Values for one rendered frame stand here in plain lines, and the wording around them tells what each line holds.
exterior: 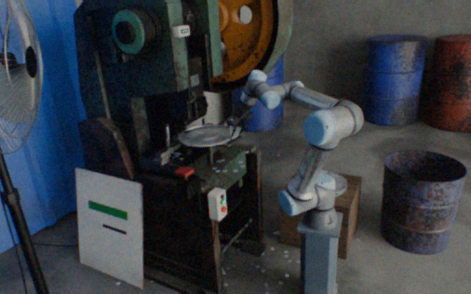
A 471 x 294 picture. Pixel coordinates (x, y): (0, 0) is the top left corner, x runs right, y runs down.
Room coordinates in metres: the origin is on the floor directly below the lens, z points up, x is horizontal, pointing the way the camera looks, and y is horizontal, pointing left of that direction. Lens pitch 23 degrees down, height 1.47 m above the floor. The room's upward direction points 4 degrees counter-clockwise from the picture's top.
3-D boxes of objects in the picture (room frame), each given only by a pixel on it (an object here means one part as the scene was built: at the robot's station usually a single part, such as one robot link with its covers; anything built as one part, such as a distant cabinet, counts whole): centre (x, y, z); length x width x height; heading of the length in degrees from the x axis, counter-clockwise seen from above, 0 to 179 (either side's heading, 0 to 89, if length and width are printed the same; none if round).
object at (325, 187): (1.45, -0.39, 0.62); 0.13 x 0.12 x 0.14; 118
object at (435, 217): (1.89, -1.09, 0.24); 0.42 x 0.42 x 0.48
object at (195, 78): (1.84, 0.19, 1.04); 0.17 x 0.15 x 0.30; 58
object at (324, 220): (1.46, -0.39, 0.50); 0.15 x 0.15 x 0.10
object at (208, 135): (1.79, 0.12, 0.78); 0.29 x 0.29 x 0.01
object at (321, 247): (1.46, -0.39, 0.23); 0.19 x 0.19 x 0.45; 69
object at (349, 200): (1.96, -0.53, 0.18); 0.40 x 0.38 x 0.35; 61
